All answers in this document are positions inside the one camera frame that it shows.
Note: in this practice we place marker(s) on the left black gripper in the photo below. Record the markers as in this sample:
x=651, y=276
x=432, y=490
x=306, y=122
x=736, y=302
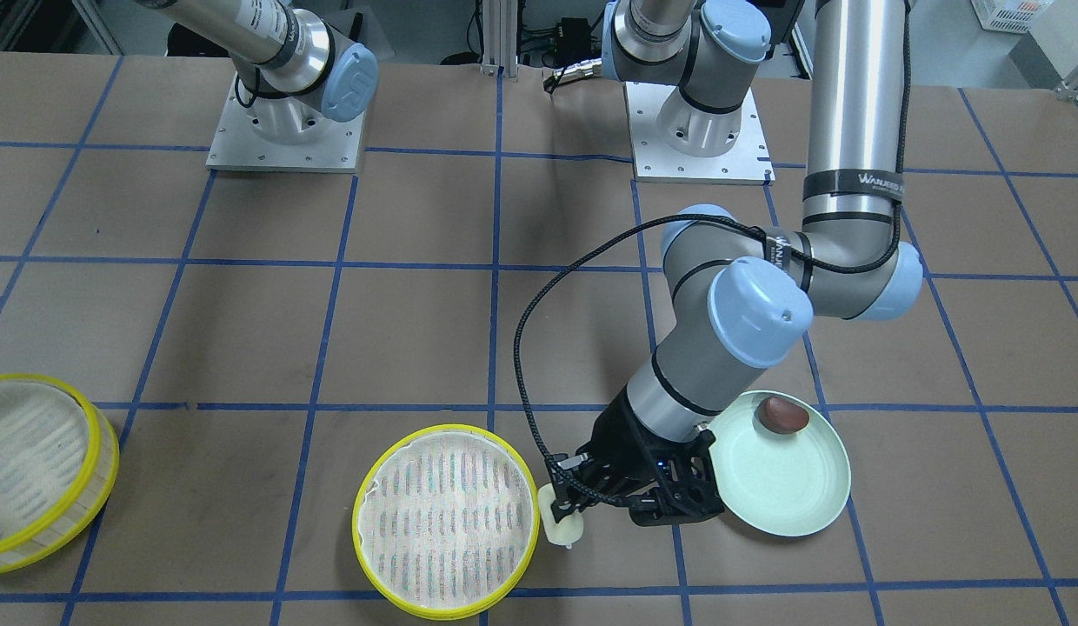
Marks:
x=620, y=444

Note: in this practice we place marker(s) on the white bun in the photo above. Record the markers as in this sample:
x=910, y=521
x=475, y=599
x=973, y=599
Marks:
x=569, y=530

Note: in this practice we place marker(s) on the yellow rimmed steamer basket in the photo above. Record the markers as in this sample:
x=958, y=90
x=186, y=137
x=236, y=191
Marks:
x=445, y=523
x=59, y=459

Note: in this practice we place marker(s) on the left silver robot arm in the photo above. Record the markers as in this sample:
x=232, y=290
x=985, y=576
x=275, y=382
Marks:
x=744, y=295

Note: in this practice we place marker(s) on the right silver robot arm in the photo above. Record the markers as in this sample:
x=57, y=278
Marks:
x=300, y=83

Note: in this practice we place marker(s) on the pale green plate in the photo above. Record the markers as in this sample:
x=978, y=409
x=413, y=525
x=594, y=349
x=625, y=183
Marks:
x=789, y=486

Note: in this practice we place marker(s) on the brown bun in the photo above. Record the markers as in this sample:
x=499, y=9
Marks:
x=779, y=415

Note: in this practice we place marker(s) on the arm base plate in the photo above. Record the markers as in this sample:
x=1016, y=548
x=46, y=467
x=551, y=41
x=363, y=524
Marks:
x=675, y=143
x=287, y=148

